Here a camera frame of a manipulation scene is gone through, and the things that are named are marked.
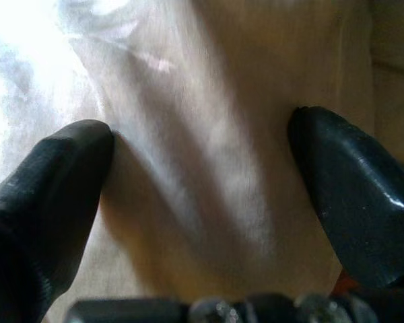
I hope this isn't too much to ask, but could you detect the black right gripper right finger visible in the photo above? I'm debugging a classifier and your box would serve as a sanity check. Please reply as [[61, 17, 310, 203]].
[[288, 106, 404, 289]]

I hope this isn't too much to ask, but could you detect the cream satin bedsheet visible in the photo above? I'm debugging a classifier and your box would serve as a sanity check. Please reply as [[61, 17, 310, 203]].
[[0, 0, 404, 303]]

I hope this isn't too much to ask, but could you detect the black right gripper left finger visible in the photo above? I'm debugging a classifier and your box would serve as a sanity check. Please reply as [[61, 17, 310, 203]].
[[0, 120, 115, 323]]

